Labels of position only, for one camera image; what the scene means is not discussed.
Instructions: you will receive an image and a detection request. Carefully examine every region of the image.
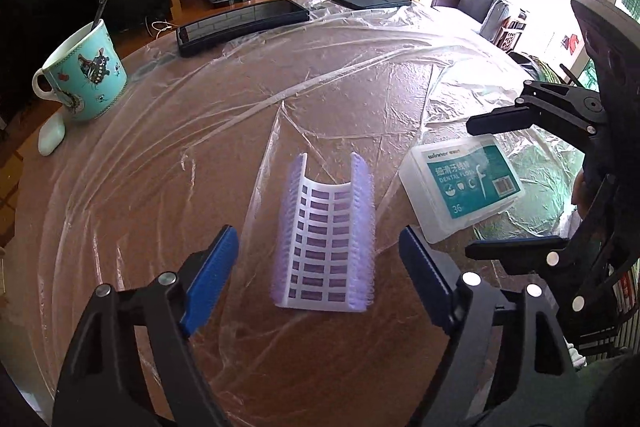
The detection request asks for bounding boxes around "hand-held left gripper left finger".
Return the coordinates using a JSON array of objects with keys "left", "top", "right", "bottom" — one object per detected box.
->
[{"left": 51, "top": 224, "right": 240, "bottom": 427}]

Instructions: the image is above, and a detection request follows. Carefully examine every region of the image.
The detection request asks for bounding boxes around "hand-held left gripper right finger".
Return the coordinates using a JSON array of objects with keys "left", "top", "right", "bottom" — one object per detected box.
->
[{"left": 398, "top": 224, "right": 583, "bottom": 427}]

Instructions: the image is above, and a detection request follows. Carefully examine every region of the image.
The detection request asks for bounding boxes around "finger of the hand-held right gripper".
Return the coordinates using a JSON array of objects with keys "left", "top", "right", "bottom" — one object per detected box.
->
[
  {"left": 465, "top": 234, "right": 587, "bottom": 269},
  {"left": 466, "top": 79, "right": 609, "bottom": 138}
]

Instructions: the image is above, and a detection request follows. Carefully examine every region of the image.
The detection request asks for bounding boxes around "white teal dental floss box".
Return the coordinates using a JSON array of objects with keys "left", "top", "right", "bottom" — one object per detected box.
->
[{"left": 398, "top": 133, "right": 527, "bottom": 244}]

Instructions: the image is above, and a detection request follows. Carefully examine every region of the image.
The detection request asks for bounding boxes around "purple hair roller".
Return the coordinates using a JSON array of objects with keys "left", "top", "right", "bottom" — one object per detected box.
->
[{"left": 270, "top": 152, "right": 377, "bottom": 312}]

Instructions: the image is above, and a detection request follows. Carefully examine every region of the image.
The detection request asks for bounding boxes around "person's right hand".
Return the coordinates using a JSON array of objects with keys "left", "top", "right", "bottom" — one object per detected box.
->
[{"left": 570, "top": 169, "right": 592, "bottom": 220}]

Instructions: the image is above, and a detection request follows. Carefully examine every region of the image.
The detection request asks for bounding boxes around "grey sofa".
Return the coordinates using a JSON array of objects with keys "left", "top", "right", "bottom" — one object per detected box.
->
[{"left": 432, "top": 0, "right": 528, "bottom": 42}]

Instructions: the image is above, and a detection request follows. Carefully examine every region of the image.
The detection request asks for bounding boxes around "clear plastic table cover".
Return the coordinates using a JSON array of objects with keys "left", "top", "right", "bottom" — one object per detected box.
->
[{"left": 15, "top": 0, "right": 601, "bottom": 427}]

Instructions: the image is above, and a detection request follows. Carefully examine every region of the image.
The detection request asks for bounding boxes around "teal printed mug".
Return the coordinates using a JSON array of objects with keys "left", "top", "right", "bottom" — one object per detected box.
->
[{"left": 32, "top": 19, "right": 128, "bottom": 122}]

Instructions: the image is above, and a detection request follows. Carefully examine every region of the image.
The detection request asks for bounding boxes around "black rectangular case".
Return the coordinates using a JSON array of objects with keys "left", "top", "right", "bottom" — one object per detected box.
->
[{"left": 176, "top": 0, "right": 311, "bottom": 58}]

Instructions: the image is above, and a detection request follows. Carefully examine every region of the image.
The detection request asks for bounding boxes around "metal spoon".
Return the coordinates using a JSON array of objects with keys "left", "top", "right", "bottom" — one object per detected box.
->
[{"left": 90, "top": 0, "right": 112, "bottom": 30}]

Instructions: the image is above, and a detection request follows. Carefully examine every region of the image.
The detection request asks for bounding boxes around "white cable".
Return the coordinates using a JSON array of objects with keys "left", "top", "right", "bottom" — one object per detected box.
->
[{"left": 145, "top": 19, "right": 177, "bottom": 40}]

